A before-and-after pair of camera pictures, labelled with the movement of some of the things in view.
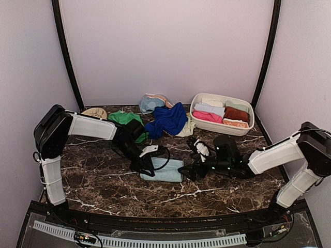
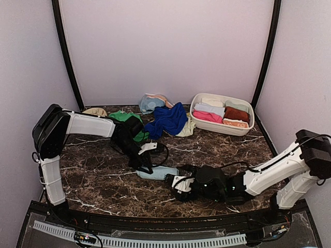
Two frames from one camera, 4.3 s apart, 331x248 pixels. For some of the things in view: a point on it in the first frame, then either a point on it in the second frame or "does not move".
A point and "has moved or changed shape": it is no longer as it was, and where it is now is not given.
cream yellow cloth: (186, 130) does not move
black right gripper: (191, 168) to (184, 197)
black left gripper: (141, 164) does not move
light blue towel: (169, 172) has moved or changed shape
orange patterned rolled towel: (235, 122) does not move
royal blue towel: (171, 120) does not move
